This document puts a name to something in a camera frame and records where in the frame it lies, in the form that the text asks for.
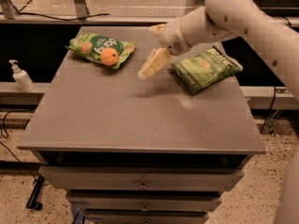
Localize black cable on ledge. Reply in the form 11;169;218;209
0;12;111;21

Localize green rice chip bag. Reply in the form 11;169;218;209
67;33;135;69

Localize dark green chip bag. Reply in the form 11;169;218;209
171;45;243;93

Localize black floor cable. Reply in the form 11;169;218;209
0;109;38;182

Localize grey drawer cabinet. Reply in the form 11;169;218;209
19;27;265;224

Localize white pump bottle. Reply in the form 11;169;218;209
8;60;35;91

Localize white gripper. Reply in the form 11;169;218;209
138;17;192;79

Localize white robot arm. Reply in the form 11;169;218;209
139;0;299;224

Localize black floor bracket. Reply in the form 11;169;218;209
26;175;45;211

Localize orange fruit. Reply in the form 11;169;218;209
100;48;119;66

